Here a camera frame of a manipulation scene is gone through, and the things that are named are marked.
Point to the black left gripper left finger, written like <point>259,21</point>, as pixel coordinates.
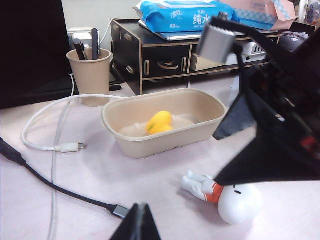
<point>130,227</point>

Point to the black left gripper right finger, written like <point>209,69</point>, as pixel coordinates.
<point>149,227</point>

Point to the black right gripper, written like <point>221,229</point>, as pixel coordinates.
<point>287,95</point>

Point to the white round-head doll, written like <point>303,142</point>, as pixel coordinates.
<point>240,207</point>

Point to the beige pulp paper box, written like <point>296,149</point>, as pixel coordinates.
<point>140,147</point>

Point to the yellow rubber duck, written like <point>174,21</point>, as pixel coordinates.
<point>160,122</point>

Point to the flat white device box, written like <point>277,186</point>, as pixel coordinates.
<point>255,59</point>

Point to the beige cardboard box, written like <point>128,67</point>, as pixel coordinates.
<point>205,63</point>

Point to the white multi-port charger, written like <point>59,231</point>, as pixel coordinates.
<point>255,48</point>

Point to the black wooden desk organizer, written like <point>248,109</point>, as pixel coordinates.
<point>165,57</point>

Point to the pink tissue pack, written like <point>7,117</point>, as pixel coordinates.
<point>262,12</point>

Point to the blue wet wipes pack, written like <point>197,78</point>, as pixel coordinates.
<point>175,15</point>

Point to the brown paper cup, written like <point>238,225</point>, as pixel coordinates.
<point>90,80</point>

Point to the black pen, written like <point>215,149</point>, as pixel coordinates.
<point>95,42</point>

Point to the large black monitor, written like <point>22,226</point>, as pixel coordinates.
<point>30,50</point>

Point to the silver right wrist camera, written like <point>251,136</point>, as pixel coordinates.
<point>215,42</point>

